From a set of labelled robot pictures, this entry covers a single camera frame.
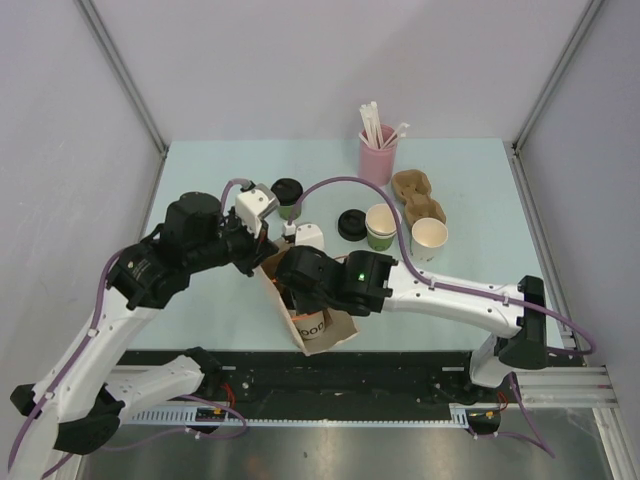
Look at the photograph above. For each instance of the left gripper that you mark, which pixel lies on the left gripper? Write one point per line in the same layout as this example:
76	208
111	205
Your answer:
259	248

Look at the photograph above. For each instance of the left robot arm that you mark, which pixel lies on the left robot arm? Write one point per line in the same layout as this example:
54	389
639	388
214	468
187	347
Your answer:
74	409

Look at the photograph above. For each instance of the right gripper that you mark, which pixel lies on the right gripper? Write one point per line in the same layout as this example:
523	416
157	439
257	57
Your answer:
304	305

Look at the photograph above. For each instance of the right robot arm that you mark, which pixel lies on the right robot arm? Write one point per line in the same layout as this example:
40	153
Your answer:
366	282

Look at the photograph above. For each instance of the stack of black lids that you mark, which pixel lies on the stack of black lids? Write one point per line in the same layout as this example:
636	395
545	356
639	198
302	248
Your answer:
351	225

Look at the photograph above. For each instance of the brown cardboard cup carrier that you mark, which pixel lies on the brown cardboard cup carrier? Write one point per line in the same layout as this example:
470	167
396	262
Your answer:
413	189

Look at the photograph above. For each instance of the brown paper takeout bag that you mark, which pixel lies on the brown paper takeout bag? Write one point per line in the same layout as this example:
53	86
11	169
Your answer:
340	326

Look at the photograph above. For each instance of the black coffee cup lid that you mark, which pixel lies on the black coffee cup lid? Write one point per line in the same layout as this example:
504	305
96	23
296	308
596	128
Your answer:
287	190

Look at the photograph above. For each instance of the white wrapped straws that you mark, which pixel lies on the white wrapped straws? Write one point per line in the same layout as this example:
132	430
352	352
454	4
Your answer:
373	136

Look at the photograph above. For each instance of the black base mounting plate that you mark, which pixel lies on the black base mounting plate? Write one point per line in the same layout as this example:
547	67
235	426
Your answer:
441	375

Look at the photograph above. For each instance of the pink straw holder cup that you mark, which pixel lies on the pink straw holder cup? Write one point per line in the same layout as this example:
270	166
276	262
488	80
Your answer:
375	165

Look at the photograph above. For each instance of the white cable duct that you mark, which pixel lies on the white cable duct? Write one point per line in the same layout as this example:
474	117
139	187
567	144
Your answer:
300	414

